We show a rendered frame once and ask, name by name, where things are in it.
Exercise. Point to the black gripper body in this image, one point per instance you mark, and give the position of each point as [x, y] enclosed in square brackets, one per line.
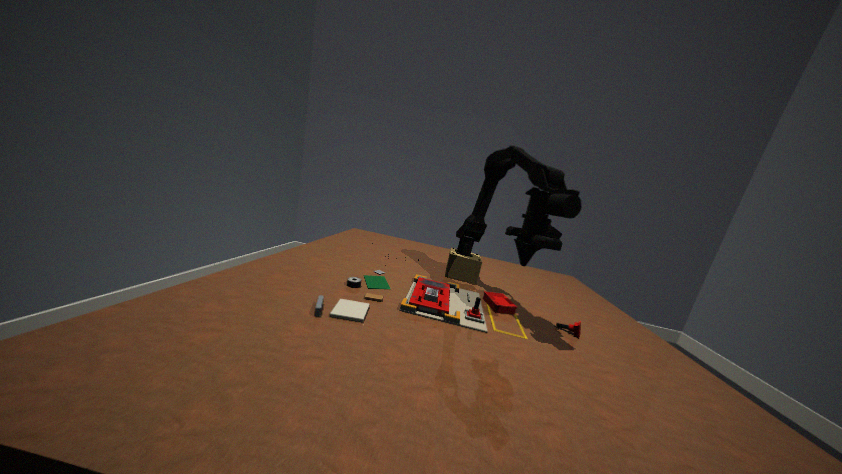
[532, 231]

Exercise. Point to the green flat mat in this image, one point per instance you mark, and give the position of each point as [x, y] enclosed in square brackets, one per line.
[376, 282]

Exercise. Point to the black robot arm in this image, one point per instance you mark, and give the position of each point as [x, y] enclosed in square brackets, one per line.
[558, 202]

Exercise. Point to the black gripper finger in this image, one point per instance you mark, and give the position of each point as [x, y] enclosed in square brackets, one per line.
[518, 246]
[527, 251]

